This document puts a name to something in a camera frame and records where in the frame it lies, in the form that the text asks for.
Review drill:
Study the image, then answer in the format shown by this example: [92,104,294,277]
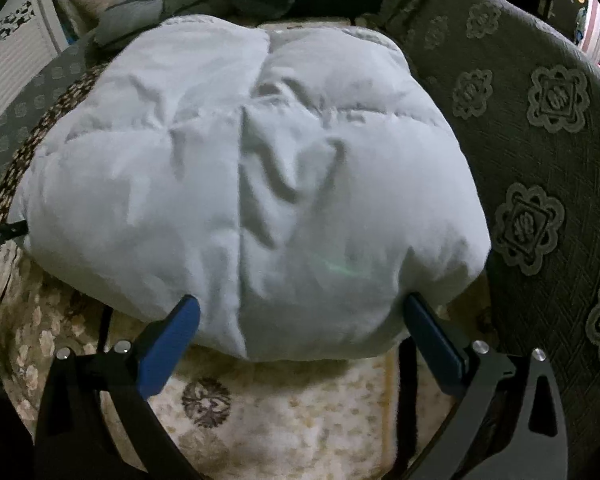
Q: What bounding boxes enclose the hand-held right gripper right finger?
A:
[402,291,570,480]

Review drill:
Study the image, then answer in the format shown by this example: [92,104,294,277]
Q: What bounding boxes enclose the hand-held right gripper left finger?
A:
[32,294,216,480]

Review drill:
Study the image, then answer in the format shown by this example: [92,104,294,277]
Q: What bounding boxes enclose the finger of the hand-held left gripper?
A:
[0,220,29,252]

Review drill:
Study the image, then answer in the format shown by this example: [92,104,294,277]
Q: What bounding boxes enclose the white down jacket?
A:
[7,14,492,362]

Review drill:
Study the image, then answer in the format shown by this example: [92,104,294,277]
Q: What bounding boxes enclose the grey square-print cloth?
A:
[0,45,106,211]

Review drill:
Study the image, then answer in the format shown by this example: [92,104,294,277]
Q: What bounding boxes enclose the grey-green floral sofa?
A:
[380,0,600,480]

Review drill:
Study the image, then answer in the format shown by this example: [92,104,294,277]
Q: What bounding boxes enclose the black-and-white spotted cloth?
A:
[0,0,36,58]

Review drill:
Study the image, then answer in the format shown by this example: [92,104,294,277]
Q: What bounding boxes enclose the grey-blue jacket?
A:
[95,0,253,51]

